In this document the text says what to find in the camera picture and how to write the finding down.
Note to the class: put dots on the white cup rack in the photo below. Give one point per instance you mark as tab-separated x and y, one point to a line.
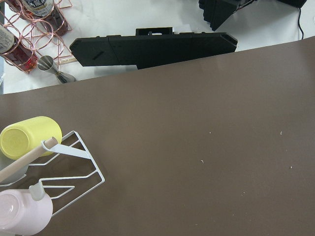
65	178

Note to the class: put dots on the yellow cup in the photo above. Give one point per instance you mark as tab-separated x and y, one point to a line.
19	138

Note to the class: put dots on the pink cup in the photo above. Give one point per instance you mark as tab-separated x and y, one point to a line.
20	214

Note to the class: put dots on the long black box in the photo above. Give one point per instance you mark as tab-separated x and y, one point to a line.
151	47

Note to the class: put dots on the steel jigger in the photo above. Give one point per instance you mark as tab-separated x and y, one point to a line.
47	64

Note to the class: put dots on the copper wire bottle rack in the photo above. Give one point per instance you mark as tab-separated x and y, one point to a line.
35	34

